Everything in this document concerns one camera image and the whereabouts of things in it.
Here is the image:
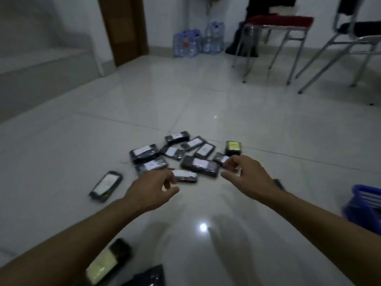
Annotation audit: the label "shrink-wrapped water bottle pack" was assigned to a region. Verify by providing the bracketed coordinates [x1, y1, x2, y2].
[203, 21, 226, 55]
[173, 29, 203, 58]

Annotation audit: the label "person's right forearm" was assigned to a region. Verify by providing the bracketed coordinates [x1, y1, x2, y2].
[261, 187, 381, 286]

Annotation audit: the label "person's left hand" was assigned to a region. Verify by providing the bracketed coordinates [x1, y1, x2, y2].
[125, 170, 180, 216]

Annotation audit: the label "red seat metal chair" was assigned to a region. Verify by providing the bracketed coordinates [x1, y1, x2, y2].
[232, 0, 315, 86]

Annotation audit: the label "black bag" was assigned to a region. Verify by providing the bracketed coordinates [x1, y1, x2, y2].
[225, 22, 260, 58]

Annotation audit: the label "black parcel pale yellow label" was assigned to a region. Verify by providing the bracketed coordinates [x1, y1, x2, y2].
[85, 238, 133, 285]

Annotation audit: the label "brown wooden door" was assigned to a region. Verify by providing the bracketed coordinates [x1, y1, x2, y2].
[98, 0, 149, 68]

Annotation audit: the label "black plastic bag parcel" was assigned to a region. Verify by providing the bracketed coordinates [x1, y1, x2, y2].
[120, 264, 166, 286]

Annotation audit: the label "black seat metal chair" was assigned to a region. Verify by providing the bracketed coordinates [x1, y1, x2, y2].
[295, 0, 381, 95]

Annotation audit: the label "person's right hand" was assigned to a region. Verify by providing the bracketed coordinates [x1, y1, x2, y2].
[221, 155, 282, 203]

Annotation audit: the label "black sleeve parcel white label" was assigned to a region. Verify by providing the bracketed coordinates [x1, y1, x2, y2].
[88, 171, 123, 203]

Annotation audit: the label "black box yellow label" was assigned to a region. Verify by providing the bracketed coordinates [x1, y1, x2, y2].
[224, 140, 242, 156]

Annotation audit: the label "blue plastic basket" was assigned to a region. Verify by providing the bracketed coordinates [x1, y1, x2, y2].
[341, 184, 381, 236]

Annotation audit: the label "white tiled steps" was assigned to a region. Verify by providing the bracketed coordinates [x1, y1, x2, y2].
[0, 0, 116, 124]

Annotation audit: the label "pile of black wrapped packets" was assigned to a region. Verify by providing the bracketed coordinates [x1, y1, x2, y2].
[129, 131, 231, 184]

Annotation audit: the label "person's left forearm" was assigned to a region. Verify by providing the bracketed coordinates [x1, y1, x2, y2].
[0, 190, 144, 286]

